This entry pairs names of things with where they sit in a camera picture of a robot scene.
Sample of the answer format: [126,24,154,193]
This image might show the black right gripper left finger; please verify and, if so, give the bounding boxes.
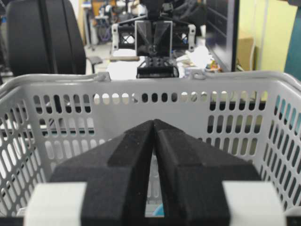
[24,121,153,226]

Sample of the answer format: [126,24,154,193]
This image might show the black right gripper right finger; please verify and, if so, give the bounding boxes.
[154,119,286,226]

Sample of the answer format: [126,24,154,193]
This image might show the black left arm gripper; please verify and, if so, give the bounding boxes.
[111,20,196,78]

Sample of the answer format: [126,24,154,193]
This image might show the blue object in basket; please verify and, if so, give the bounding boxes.
[152,204,165,217]

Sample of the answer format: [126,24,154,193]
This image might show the grey plastic shopping basket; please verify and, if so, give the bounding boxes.
[0,71,301,217]

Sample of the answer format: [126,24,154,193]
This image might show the black computer monitor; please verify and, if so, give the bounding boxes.
[205,0,240,72]

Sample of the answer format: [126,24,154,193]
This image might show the cardboard box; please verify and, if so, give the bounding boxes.
[237,33,253,71]

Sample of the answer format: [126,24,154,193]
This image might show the black office chair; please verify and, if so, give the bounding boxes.
[6,0,86,76]

